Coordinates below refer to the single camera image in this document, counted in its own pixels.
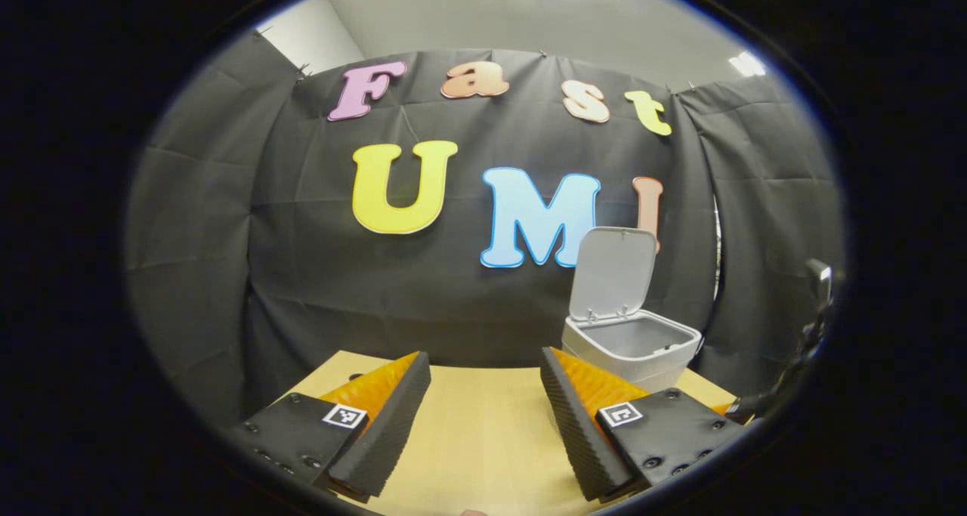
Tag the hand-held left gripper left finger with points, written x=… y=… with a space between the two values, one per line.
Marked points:
x=389 y=433

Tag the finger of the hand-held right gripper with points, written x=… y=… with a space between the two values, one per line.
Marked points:
x=722 y=408

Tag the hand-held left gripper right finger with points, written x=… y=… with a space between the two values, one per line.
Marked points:
x=578 y=433

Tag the wooden desktop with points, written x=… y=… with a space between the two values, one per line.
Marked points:
x=483 y=425

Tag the small ceiling light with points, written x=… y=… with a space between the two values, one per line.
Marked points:
x=748 y=63

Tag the white desktop garbage bin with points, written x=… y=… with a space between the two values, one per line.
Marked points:
x=627 y=342

